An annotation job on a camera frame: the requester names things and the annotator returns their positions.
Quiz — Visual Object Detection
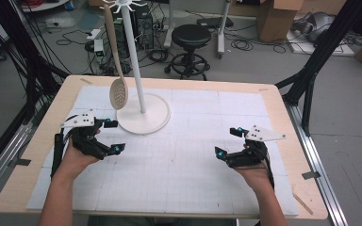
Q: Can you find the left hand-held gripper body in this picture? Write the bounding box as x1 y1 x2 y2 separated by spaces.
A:
58 108 110 161

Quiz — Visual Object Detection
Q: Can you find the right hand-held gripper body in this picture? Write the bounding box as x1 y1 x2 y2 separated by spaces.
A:
225 124 287 170

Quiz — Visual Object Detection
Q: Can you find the white utensil rack stand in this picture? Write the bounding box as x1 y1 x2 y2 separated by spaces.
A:
101 0 172 136

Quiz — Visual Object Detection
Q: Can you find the beige slotted spoon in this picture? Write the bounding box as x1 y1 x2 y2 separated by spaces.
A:
103 3 129 111

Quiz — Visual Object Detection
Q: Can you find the person's right hand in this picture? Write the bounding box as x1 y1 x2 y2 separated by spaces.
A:
233 157 275 191

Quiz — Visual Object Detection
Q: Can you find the person's left hand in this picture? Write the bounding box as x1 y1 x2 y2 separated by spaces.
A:
53 137 103 181

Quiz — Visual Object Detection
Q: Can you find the white gridded mat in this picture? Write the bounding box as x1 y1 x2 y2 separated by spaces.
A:
25 85 300 218

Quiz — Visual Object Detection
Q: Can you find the grey tape strip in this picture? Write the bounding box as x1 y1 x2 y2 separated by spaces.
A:
15 157 32 167
301 170 322 181

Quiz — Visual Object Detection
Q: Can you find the thin wooden stick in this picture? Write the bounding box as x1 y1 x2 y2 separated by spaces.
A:
291 191 315 217

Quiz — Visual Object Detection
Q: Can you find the black computer tower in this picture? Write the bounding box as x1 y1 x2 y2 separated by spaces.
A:
134 11 156 50
112 16 130 60

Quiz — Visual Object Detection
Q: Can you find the white power strip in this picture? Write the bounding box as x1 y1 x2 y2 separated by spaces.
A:
86 28 103 41

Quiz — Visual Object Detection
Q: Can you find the black round stool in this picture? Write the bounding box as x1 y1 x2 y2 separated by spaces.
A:
163 24 213 81

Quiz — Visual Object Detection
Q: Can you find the flat black device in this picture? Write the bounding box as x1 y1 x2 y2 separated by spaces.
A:
196 15 235 29

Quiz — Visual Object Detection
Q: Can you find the large cardboard box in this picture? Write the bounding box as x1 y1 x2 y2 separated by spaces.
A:
255 0 304 43

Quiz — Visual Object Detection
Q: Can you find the white round table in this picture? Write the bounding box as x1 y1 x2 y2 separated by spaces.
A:
21 0 71 13

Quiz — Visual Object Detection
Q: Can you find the grey bag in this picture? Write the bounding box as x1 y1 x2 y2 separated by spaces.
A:
291 11 337 43

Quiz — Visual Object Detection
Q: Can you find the aluminium rail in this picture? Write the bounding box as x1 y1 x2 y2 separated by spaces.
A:
0 103 42 205
284 97 349 226

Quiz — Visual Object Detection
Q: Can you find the black metal frame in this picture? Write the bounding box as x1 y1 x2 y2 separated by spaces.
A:
0 0 71 181
275 0 362 137

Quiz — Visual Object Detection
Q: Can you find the coiled black floor cable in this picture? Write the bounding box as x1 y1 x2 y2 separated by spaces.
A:
230 32 288 55

